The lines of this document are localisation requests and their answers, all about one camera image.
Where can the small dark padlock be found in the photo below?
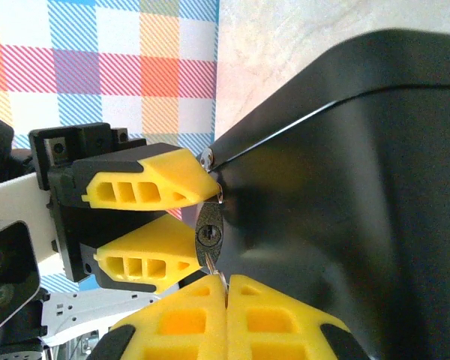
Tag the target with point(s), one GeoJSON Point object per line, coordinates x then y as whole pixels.
{"type": "Point", "coordinates": [206, 221]}

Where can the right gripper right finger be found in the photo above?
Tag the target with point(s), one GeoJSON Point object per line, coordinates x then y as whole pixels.
{"type": "Point", "coordinates": [262, 300]}

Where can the black starry night tin box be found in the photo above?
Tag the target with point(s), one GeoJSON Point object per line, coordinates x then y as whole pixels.
{"type": "Point", "coordinates": [341, 187]}

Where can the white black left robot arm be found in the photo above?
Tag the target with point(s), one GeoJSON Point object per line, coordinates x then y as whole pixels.
{"type": "Point", "coordinates": [7, 202]}

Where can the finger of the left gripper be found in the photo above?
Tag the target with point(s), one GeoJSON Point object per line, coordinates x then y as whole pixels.
{"type": "Point", "coordinates": [161, 240]}
{"type": "Point", "coordinates": [172, 172]}

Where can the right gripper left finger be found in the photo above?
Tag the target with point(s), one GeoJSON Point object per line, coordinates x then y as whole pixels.
{"type": "Point", "coordinates": [195, 300]}

